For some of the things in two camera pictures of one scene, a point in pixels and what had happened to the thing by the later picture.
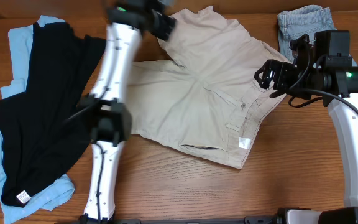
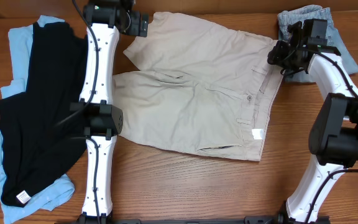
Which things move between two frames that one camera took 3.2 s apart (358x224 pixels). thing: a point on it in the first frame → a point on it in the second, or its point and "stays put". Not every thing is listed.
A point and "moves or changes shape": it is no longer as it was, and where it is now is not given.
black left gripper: x=165 y=23 → x=140 y=23
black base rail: x=254 y=219 stays put
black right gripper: x=283 y=71 → x=276 y=58
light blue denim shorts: x=294 y=24 stays put
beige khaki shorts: x=209 y=102 moves or changes shape
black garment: x=43 y=130 stays put
